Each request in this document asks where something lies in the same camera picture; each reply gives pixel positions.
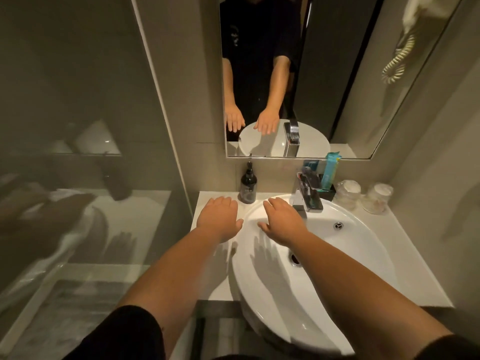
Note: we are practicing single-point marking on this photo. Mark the person's right forearm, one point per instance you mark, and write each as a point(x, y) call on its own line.
point(360, 296)

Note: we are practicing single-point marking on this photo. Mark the black toiletry holder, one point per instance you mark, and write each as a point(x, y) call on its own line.
point(329, 193)

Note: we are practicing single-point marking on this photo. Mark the wrapped glass cup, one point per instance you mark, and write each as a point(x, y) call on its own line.
point(347, 194)
point(377, 198)

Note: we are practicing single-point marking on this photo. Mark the person's left hand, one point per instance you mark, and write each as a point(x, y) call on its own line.
point(218, 220)

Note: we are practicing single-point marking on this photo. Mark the chrome sink drain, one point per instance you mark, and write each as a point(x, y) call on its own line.
point(295, 259)

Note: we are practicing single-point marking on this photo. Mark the chrome faucet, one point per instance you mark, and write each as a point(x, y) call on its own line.
point(311, 194)

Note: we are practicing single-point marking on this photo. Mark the white ceramic sink basin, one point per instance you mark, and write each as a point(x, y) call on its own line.
point(337, 258)

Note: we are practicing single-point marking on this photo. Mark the person's right hand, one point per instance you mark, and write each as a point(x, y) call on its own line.
point(284, 223)

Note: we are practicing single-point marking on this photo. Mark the person's right thumb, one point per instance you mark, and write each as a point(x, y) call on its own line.
point(263, 227)

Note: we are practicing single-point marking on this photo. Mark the person's left forearm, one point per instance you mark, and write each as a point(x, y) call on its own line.
point(180, 273)

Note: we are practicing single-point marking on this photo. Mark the dark soap pump bottle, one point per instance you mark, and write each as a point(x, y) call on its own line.
point(248, 187)

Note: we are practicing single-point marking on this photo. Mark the glass shower partition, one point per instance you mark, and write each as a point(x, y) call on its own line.
point(75, 93)

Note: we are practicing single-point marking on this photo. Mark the teal toiletry packet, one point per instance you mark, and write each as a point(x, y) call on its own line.
point(330, 170)

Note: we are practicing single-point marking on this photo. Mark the wall mirror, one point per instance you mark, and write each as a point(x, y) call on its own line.
point(337, 71)

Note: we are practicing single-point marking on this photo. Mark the person's left thumb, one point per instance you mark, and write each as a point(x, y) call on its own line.
point(235, 225)

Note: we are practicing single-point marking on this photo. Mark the black shirt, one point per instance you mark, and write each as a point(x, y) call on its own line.
point(123, 335)

